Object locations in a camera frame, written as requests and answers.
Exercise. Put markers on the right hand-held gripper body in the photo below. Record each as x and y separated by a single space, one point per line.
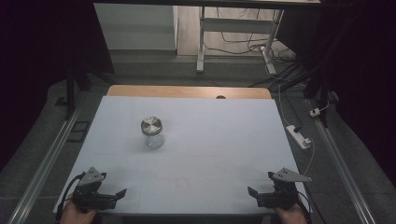
281 197

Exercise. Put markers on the white power strip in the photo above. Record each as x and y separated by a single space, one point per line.
298 137

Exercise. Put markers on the clear glass jar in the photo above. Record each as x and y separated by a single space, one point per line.
155 140

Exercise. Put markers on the black curtain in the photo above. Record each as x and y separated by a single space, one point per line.
37 56
367 68

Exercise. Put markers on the person's right hand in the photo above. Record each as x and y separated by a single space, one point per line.
292 216

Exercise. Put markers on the white board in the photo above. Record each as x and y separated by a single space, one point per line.
211 143

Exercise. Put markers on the aluminium rail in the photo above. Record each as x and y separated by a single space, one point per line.
345 168
43 168

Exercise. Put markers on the wooden table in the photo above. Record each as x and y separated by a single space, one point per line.
174 92

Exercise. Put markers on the silver metal jar lid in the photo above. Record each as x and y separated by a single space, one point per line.
151 125

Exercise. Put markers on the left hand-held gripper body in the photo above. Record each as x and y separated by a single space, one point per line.
93 199

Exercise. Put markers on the white desk frame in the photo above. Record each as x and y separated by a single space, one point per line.
238 25

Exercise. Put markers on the person's left hand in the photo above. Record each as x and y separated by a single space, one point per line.
73 216

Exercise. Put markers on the small white adapter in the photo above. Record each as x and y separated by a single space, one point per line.
315 112

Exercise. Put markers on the black stand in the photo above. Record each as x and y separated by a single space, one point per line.
70 90
320 84

